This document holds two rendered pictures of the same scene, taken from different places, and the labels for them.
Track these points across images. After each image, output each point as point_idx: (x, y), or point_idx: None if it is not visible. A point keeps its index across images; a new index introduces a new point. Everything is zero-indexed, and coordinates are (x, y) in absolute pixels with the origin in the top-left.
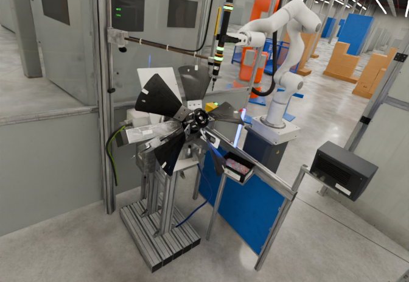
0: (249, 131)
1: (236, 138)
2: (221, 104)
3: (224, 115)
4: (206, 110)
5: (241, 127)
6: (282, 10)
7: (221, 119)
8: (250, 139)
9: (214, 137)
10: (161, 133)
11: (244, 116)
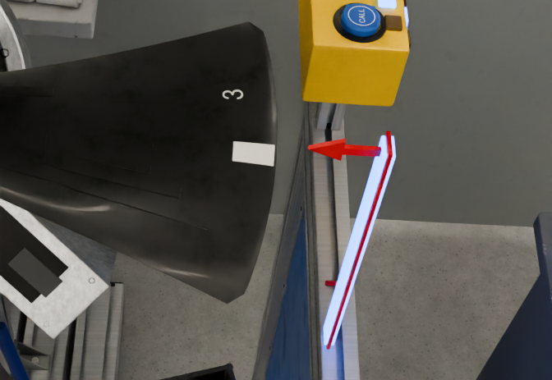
0: (540, 272)
1: (334, 300)
2: (190, 37)
3: (89, 156)
4: None
5: (357, 257)
6: None
7: (22, 191)
8: (536, 320)
9: (57, 258)
10: None
11: (376, 195)
